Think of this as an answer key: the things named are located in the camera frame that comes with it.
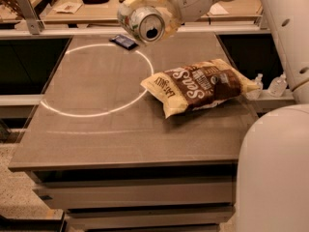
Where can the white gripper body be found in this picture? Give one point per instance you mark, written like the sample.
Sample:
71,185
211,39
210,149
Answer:
194,0

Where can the silver green 7up can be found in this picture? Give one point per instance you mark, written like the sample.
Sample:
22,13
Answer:
144,24

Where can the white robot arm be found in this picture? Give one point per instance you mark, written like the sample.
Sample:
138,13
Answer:
273,169

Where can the white paper sheet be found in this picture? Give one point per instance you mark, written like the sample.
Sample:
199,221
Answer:
217,9

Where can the dark blue snack packet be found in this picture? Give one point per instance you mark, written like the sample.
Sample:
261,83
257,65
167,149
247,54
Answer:
124,41

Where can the brown yellow chips bag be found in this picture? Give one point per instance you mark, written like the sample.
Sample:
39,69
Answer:
197,86

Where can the black oblong object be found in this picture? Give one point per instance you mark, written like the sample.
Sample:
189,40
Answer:
92,2

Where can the paper card on back table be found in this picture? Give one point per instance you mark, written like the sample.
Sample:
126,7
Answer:
68,8

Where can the clear plastic bottle left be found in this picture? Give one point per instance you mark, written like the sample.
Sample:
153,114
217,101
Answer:
253,95

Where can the clear plastic bottle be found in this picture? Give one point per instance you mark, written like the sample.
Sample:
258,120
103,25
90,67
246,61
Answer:
253,95
277,86

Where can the clear plastic bottle right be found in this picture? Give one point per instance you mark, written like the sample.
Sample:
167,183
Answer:
277,86

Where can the left metal bracket post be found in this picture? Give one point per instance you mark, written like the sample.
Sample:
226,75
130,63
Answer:
33,21

